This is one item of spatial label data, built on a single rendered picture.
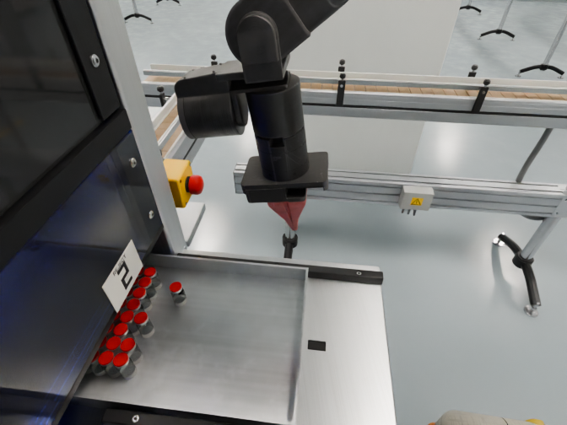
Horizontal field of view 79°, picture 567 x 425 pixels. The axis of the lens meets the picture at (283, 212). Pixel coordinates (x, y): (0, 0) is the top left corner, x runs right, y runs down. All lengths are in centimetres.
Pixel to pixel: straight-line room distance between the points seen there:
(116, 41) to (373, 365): 58
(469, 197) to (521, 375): 74
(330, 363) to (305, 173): 32
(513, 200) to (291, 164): 140
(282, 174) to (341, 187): 112
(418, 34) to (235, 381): 166
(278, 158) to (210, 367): 35
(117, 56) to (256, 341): 46
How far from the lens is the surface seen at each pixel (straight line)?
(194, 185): 69
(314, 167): 41
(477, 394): 169
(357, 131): 203
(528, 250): 200
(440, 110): 135
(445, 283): 194
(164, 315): 66
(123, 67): 53
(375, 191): 153
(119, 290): 54
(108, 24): 51
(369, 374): 60
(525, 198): 172
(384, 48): 187
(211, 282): 68
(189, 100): 38
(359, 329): 63
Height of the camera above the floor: 141
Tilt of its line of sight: 42 degrees down
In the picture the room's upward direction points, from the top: straight up
